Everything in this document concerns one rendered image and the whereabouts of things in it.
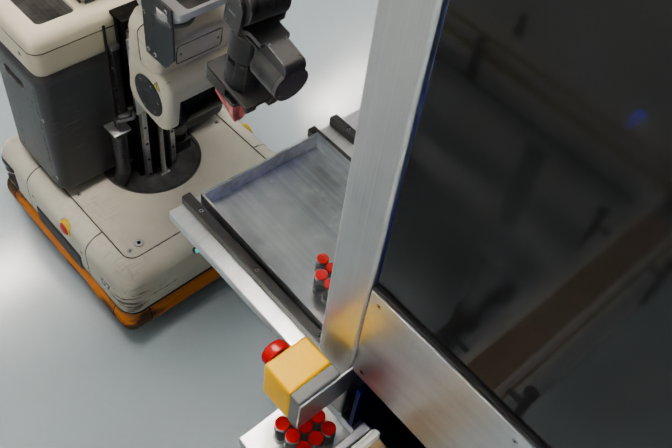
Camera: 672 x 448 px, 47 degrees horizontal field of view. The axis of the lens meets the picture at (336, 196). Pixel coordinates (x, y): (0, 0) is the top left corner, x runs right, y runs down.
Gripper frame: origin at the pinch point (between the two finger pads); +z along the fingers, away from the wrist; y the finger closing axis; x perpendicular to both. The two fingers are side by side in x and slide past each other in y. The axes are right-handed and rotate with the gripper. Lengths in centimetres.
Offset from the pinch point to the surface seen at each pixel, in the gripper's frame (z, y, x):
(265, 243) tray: 17.7, 14.1, -2.4
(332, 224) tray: 17.2, 17.7, 9.5
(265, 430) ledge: 13.6, 39.8, -22.6
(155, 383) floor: 110, -3, -11
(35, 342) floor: 114, -33, -30
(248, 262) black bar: 15.5, 16.2, -7.8
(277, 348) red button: 0.8, 34.1, -18.3
